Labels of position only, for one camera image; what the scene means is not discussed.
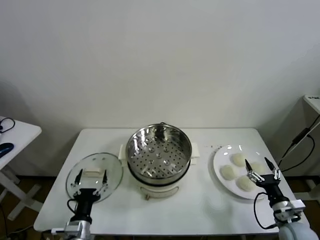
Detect white steamed baozi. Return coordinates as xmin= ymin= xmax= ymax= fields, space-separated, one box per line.
xmin=230 ymin=153 xmax=247 ymax=167
xmin=236 ymin=175 xmax=256 ymax=192
xmin=219 ymin=164 xmax=236 ymax=181
xmin=249 ymin=161 xmax=264 ymax=176

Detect thin black looped cable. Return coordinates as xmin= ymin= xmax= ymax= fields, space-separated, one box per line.
xmin=0 ymin=117 xmax=16 ymax=135

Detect large white plate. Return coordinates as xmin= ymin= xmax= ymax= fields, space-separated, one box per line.
xmin=212 ymin=144 xmax=276 ymax=200

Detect black power adapter cable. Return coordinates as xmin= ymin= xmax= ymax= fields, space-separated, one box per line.
xmin=277 ymin=114 xmax=320 ymax=173

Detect white side table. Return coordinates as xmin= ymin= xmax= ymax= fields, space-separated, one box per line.
xmin=0 ymin=116 xmax=43 ymax=221

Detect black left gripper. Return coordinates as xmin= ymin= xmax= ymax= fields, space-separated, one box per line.
xmin=70 ymin=169 xmax=109 ymax=223

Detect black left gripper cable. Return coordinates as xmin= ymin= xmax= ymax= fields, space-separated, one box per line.
xmin=66 ymin=198 xmax=78 ymax=218

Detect blue computer mouse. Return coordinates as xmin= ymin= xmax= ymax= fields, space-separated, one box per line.
xmin=0 ymin=142 xmax=14 ymax=158

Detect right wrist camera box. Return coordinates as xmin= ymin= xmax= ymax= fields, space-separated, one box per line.
xmin=289 ymin=199 xmax=306 ymax=215

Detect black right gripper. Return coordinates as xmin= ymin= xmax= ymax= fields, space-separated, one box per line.
xmin=244 ymin=156 xmax=289 ymax=208

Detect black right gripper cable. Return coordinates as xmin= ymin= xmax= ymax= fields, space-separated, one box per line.
xmin=253 ymin=191 xmax=278 ymax=230

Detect perforated steel steamer basket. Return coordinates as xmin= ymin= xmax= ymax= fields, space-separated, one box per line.
xmin=125 ymin=124 xmax=193 ymax=181

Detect scattered dark crumbs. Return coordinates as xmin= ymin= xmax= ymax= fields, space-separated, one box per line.
xmin=203 ymin=144 xmax=225 ymax=154

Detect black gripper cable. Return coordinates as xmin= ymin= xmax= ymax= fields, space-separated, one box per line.
xmin=253 ymin=191 xmax=278 ymax=230
xmin=66 ymin=198 xmax=78 ymax=218

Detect white electric cooking pot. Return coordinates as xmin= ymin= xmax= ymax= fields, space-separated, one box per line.
xmin=117 ymin=142 xmax=201 ymax=201

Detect round glass pot lid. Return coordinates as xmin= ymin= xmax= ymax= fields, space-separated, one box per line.
xmin=65 ymin=152 xmax=124 ymax=204

